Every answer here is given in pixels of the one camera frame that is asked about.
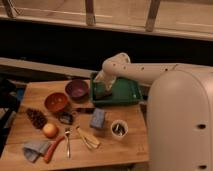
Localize dark eraser block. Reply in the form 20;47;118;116
95;90;112;99

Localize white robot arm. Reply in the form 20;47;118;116
95;53;213;171

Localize grey folded cloth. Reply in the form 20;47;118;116
23;140;51;163

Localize silver fork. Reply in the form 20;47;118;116
65;127;71;158

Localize small dark metal clip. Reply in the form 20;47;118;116
59;112;73;125

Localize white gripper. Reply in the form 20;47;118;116
94;71;116;91

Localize beige wooden tongs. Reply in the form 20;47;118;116
76;126;100;150

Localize brown pine cone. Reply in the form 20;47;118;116
26;108;47;129

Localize green plastic bin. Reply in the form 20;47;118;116
90;72;143;106

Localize black-handled knife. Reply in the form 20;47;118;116
75;107;95;114

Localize purple bowl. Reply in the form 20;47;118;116
65;79;89;100

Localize wooden cutting board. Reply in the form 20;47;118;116
0;81;149;171

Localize orange-red bowl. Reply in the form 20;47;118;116
44;92;68;113

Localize orange apple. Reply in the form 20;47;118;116
42;123;58;138

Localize blue-grey sponge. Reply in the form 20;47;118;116
90;108;105;129

